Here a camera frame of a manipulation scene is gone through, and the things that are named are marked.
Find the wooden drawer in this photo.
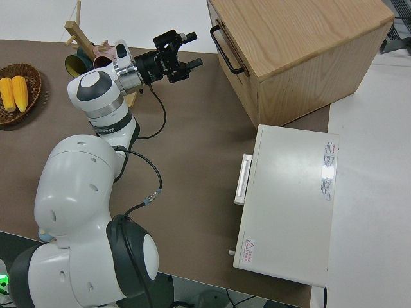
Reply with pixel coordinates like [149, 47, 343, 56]
[207, 0, 259, 97]

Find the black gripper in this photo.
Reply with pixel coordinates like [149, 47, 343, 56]
[134, 28, 204, 85]

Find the brown wicker basket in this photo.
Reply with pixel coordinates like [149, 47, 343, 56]
[0, 62, 43, 126]

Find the light wooden cabinet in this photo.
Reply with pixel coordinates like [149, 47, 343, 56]
[207, 0, 396, 129]

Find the dark grey background object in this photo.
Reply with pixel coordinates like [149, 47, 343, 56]
[380, 0, 411, 55]

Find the red warning sticker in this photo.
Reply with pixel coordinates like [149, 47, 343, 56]
[241, 237, 257, 265]

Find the white text label sticker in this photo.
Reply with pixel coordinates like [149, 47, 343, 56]
[318, 141, 337, 202]

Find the white toaster oven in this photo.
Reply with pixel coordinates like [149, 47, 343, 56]
[231, 124, 340, 288]

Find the white oven door handle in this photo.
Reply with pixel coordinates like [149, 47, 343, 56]
[233, 153, 254, 206]

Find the grey object under table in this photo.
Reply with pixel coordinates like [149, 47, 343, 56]
[195, 287, 232, 308]

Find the black metal drawer handle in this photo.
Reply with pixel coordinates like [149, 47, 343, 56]
[209, 25, 250, 76]

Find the pink mug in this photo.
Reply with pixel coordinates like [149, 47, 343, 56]
[92, 39, 118, 70]

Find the wooden mug rack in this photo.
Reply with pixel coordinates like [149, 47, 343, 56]
[64, 0, 138, 108]

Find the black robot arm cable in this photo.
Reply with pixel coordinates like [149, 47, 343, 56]
[114, 83, 167, 308]

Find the black round pedestal base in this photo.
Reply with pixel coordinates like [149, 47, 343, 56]
[150, 273, 176, 308]

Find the dark green yellow-lined mug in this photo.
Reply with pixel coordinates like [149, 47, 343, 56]
[64, 47, 94, 78]

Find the brown table mat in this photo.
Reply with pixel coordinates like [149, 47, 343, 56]
[0, 38, 331, 308]

